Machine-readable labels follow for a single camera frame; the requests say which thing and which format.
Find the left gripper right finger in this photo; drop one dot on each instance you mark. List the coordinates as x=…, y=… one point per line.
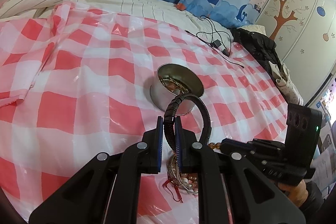
x=230, y=188

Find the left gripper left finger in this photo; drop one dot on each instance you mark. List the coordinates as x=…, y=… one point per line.
x=106, y=189

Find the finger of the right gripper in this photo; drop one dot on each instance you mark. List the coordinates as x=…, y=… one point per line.
x=230, y=145

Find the black headband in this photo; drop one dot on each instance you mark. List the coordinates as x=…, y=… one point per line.
x=182, y=105

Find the jewelry inside tin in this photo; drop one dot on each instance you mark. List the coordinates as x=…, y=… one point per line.
x=174, y=86

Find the right hand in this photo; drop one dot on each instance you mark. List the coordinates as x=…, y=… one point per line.
x=297, y=194

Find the white dotted cloth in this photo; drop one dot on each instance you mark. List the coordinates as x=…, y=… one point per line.
x=285, y=84

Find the round silver tin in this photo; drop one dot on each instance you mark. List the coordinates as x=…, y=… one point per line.
x=161, y=97

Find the black jacket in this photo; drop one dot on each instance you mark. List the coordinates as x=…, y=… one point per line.
x=262, y=48

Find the red white checkered plastic cloth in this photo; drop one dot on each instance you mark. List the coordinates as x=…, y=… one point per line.
x=77, y=83

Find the white wardrobe with tree decal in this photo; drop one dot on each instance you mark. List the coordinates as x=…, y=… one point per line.
x=304, y=32

